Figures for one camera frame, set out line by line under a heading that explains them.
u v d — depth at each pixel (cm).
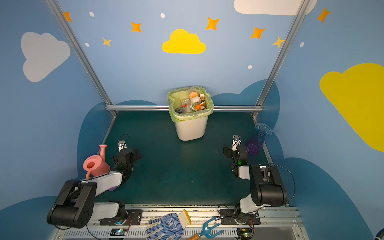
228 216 75
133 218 74
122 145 78
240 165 74
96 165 80
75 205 42
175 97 96
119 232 71
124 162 70
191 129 101
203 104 91
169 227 72
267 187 46
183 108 98
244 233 71
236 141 81
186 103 98
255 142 90
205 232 70
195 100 92
